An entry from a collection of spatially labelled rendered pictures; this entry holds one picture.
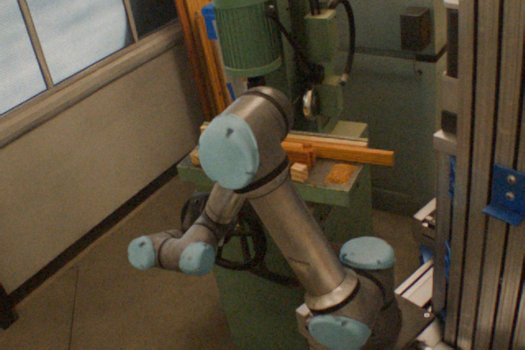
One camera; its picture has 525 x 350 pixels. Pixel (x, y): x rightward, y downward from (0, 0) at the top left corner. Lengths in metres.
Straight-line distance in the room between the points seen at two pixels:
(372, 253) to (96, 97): 2.11
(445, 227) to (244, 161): 0.56
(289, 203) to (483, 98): 0.39
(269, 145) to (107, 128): 2.21
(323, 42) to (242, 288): 0.94
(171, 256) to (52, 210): 1.77
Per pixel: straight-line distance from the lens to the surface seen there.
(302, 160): 1.73
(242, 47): 1.65
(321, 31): 1.82
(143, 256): 1.30
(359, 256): 1.20
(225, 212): 1.28
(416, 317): 1.39
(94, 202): 3.16
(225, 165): 0.96
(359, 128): 2.16
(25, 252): 2.98
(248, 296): 2.16
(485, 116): 1.04
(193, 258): 1.24
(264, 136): 0.96
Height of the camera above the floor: 1.85
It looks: 31 degrees down
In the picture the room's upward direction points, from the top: 10 degrees counter-clockwise
